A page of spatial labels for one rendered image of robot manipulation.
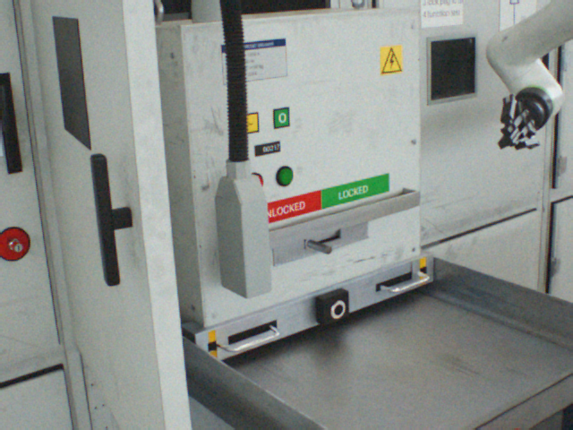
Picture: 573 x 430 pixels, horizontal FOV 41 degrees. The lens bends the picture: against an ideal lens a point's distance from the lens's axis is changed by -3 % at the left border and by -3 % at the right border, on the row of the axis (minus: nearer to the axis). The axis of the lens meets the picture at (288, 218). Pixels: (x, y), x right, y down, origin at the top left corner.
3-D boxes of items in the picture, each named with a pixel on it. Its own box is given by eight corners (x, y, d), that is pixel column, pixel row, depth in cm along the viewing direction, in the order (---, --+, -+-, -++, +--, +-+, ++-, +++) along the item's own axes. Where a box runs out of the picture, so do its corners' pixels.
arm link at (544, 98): (544, 78, 174) (563, 114, 175) (500, 100, 181) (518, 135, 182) (539, 83, 169) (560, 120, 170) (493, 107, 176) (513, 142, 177)
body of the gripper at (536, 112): (522, 136, 176) (514, 148, 168) (504, 103, 175) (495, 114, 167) (551, 122, 171) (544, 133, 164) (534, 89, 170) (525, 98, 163)
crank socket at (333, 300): (352, 317, 140) (351, 291, 138) (326, 327, 136) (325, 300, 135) (341, 313, 142) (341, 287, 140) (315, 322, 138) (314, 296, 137)
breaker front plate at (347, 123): (423, 262, 153) (423, 11, 139) (209, 337, 125) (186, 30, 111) (418, 261, 154) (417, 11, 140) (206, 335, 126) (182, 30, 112)
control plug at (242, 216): (273, 292, 118) (268, 176, 113) (246, 300, 115) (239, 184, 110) (243, 278, 124) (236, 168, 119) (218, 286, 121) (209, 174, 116)
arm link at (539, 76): (575, 99, 186) (536, 122, 193) (546, 55, 186) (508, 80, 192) (566, 114, 175) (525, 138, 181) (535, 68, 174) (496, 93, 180)
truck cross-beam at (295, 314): (433, 280, 156) (434, 252, 154) (198, 368, 125) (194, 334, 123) (415, 274, 159) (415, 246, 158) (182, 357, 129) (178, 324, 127)
